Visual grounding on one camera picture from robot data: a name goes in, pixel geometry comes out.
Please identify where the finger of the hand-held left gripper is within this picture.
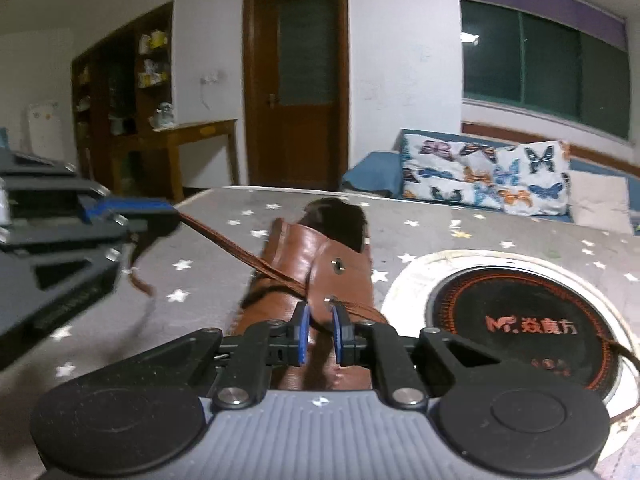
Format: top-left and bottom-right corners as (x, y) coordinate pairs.
(0, 210), (182, 292)
(0, 152), (176, 226)

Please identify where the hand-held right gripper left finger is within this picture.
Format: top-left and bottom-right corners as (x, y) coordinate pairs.
(112, 301), (312, 408)

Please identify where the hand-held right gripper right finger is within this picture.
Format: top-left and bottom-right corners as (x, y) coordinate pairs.
(330, 305), (506, 408)

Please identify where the brown shoelace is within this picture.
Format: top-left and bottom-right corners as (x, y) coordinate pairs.
(125, 210), (640, 421)

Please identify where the brown leather shoe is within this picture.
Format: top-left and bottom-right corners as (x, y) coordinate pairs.
(232, 197), (376, 392)

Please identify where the grey star-print table cover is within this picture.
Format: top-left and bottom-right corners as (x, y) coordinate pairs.
(0, 185), (640, 480)

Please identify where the wooden side table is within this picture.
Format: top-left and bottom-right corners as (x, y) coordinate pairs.
(112, 119), (240, 203)

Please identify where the white refrigerator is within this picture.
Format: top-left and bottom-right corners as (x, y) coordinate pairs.
(25, 101), (66, 161)

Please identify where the dark wooden shelf cabinet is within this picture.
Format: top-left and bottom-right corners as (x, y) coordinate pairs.
(71, 0), (175, 196)

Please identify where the blue sofa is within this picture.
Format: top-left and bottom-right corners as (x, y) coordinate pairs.
(341, 128), (640, 236)

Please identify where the wooden door with glass pane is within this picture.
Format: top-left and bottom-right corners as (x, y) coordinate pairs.
(243, 0), (349, 191)

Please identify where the black round induction cooktop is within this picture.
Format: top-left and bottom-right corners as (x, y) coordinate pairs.
(427, 267), (623, 393)

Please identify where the butterfly print pillow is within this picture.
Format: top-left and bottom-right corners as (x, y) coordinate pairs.
(401, 132), (572, 218)

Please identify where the beige pillow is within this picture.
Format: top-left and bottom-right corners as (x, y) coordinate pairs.
(567, 170), (633, 235)

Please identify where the green-framed window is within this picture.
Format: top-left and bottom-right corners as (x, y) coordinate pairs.
(460, 0), (630, 141)

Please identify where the wall socket with cable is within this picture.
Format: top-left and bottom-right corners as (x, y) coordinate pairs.
(200, 72), (223, 108)

